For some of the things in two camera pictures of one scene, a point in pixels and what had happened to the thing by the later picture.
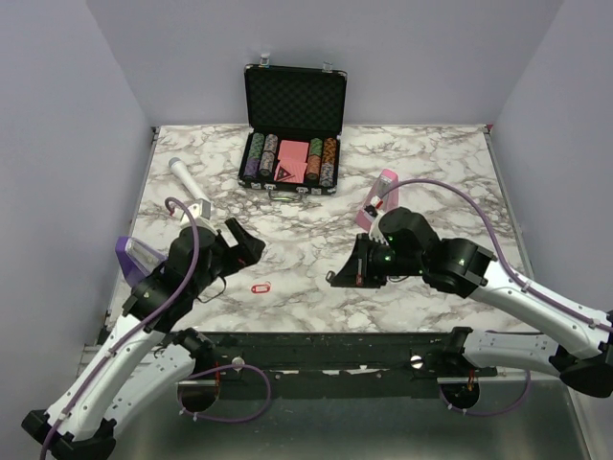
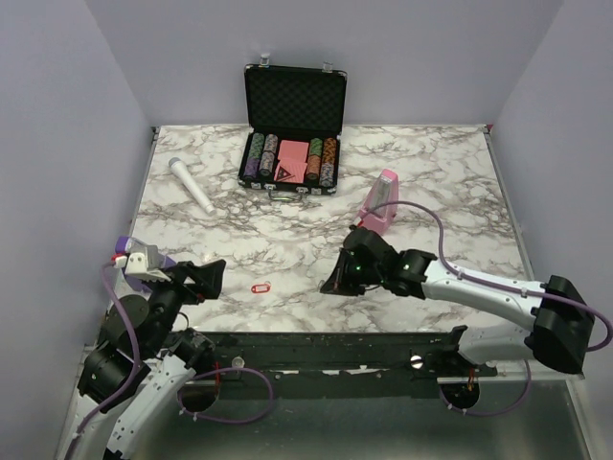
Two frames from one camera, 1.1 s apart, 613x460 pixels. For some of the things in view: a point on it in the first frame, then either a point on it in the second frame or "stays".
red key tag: [261, 287] stays
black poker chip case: [295, 119] stays
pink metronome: [390, 200] stays
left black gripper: [247, 253] -> [208, 279]
